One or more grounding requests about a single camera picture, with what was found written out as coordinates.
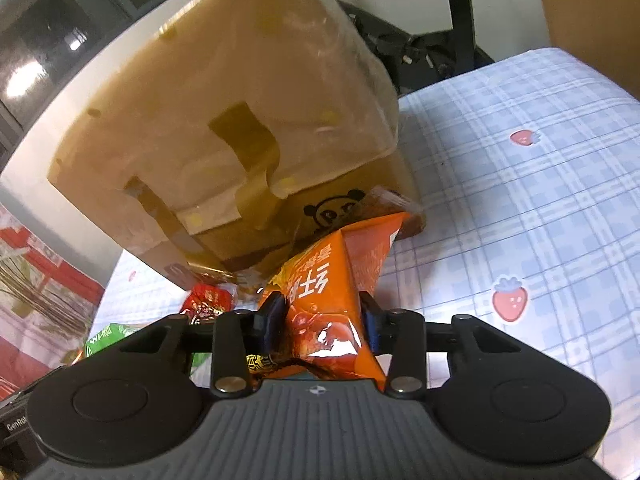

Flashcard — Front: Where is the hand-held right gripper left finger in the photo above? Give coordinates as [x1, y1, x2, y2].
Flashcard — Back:
[120, 293, 288, 399]

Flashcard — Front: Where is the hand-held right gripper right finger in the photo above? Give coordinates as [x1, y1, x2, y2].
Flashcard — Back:
[359, 291, 523, 396]

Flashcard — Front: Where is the orange snack packet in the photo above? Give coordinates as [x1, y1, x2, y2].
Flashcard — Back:
[257, 211, 407, 394]

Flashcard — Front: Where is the taped cardboard box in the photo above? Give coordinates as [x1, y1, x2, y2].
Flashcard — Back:
[46, 0, 426, 283]

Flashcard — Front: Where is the yellow black snack packet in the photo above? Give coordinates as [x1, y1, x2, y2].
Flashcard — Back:
[246, 354, 303, 380]

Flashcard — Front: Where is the red snack packet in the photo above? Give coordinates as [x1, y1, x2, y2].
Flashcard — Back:
[179, 282, 237, 326]

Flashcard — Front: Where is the brown snack packet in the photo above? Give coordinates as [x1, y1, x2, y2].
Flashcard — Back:
[359, 185, 427, 239]

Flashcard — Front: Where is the red plant print curtain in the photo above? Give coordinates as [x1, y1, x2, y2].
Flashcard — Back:
[0, 202, 107, 402]

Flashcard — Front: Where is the green snack packet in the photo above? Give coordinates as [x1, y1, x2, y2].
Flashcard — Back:
[82, 322, 215, 387]

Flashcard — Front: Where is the plaid strawberry bed sheet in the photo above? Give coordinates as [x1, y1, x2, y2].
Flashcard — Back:
[90, 47, 640, 480]

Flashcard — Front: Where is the black exercise bike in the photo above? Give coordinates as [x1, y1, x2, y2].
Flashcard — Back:
[339, 0, 497, 97]

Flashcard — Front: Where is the brown wooden board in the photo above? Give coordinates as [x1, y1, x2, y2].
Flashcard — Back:
[530, 0, 640, 107]

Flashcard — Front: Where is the dark framed window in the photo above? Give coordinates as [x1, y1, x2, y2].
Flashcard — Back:
[0, 0, 213, 153]

